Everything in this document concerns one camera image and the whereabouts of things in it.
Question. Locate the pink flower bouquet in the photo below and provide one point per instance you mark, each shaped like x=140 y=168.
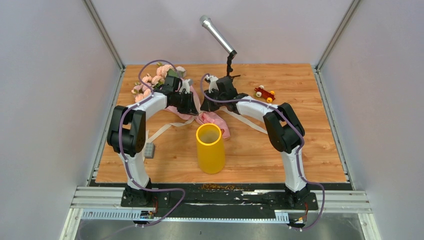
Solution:
x=142 y=89

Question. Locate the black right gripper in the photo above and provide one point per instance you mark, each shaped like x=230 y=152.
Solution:
x=208 y=106

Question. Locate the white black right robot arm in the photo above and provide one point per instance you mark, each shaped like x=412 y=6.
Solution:
x=283 y=127

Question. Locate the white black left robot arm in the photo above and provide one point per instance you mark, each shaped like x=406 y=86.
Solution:
x=127 y=133

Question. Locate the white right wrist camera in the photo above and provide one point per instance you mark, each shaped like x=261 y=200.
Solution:
x=212 y=81

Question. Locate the yellow cylindrical vase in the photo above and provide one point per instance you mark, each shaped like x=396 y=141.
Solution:
x=210 y=148

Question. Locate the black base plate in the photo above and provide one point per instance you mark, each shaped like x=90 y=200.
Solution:
x=223 y=201

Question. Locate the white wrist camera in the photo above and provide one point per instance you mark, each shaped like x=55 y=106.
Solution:
x=186 y=86
x=212 y=81

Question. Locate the grey building brick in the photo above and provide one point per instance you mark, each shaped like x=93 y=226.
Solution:
x=149 y=150

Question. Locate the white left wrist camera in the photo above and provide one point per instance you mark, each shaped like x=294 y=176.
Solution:
x=186 y=86

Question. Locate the red toy car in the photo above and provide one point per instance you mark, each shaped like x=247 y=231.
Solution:
x=261 y=92

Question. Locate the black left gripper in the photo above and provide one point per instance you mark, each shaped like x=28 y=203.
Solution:
x=191 y=108

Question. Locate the silver microphone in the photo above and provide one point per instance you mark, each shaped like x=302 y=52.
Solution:
x=207 y=23

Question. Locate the white printed ribbon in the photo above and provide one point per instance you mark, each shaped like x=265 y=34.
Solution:
x=179 y=124

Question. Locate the black tripod microphone stand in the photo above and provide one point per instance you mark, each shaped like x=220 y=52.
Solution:
x=229 y=68

